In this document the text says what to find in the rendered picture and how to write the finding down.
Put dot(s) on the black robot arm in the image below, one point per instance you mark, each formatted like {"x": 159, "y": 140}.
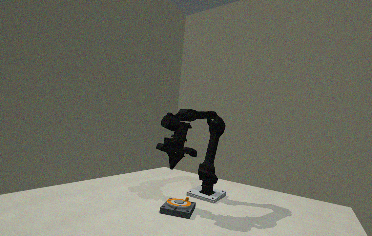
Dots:
{"x": 217, "y": 126}

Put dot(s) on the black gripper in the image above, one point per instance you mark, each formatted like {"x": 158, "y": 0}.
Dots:
{"x": 176, "y": 154}

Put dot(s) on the orange round plate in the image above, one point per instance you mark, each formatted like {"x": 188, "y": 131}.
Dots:
{"x": 184, "y": 205}

